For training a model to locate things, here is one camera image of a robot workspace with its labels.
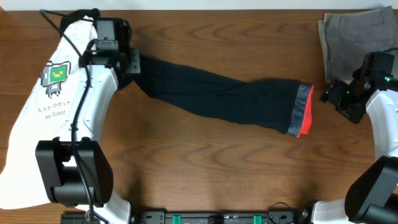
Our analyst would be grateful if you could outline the black leggings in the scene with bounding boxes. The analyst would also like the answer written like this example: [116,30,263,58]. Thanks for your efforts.
[119,55,314,138]

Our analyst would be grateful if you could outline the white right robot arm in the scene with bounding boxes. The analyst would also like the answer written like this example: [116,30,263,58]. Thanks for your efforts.
[307,77,397,223]

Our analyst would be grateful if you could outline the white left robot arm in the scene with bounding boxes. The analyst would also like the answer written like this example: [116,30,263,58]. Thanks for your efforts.
[35,17,141,223]

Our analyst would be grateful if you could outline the black garment under t-shirt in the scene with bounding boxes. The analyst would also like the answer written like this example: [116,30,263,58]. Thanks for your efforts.
[60,8,101,35]

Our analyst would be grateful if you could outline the grey folded trousers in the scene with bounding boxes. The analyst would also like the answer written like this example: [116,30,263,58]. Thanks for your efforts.
[318,6,397,83]

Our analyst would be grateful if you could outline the white printed t-shirt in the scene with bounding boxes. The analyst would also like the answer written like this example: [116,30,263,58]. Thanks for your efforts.
[1,16,97,210]

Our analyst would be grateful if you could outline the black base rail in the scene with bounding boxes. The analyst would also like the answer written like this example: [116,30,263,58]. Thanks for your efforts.
[130,209,311,224]

